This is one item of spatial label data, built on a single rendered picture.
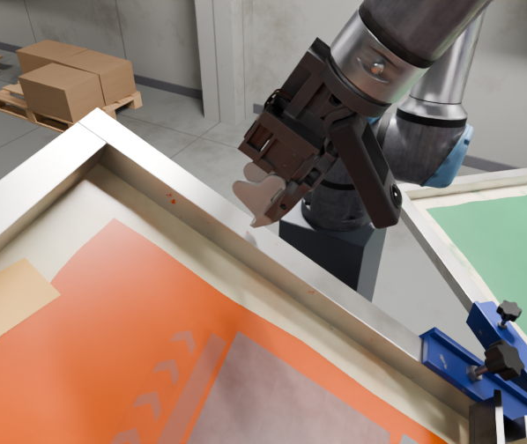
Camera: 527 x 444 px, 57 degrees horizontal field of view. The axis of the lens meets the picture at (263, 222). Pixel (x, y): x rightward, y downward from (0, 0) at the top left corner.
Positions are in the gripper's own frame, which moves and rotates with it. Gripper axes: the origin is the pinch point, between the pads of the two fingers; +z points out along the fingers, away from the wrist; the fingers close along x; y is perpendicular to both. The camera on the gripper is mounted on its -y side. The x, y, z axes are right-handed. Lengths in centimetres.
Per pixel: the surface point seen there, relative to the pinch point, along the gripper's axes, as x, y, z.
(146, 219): 4.7, 10.8, 5.7
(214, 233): 1.8, 3.6, 4.3
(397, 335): 0.2, -21.6, 2.2
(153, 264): 9.2, 7.2, 5.7
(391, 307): -130, -97, 111
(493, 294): -51, -61, 21
